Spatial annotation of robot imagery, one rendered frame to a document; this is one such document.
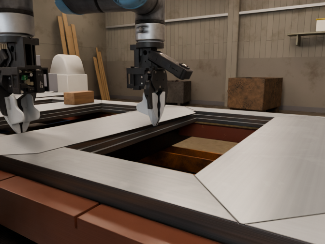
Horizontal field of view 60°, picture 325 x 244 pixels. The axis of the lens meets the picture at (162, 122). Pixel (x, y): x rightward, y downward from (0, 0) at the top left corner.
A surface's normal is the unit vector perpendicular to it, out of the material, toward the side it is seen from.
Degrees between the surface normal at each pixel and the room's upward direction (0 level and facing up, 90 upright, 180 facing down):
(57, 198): 0
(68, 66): 80
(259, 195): 0
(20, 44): 90
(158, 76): 90
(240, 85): 90
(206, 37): 90
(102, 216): 0
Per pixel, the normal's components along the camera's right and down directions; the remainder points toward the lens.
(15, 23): 0.47, 0.15
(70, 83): 0.87, 0.09
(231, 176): 0.00, -0.98
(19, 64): -0.52, 0.15
